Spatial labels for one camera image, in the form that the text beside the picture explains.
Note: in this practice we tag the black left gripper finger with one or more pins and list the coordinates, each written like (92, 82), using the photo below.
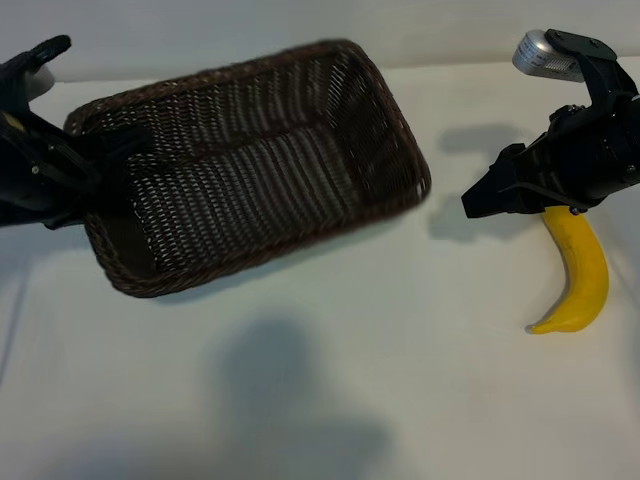
(122, 147)

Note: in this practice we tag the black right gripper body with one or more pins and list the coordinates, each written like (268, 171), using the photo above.
(580, 157)

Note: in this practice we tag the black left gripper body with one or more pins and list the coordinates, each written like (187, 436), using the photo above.
(40, 175)

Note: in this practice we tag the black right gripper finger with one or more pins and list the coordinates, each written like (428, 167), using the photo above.
(500, 201)
(511, 166)

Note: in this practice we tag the yellow banana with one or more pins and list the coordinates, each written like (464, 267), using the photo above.
(585, 260)

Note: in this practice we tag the dark brown wicker basket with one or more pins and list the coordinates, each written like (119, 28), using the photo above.
(280, 175)

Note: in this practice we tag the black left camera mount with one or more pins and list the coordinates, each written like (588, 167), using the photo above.
(15, 95)

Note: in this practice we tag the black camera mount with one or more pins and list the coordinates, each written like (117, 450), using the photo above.
(15, 95)
(605, 75)

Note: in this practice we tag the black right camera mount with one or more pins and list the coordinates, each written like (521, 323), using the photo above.
(605, 75)

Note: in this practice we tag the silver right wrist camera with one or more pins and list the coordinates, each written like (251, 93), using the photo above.
(530, 51)

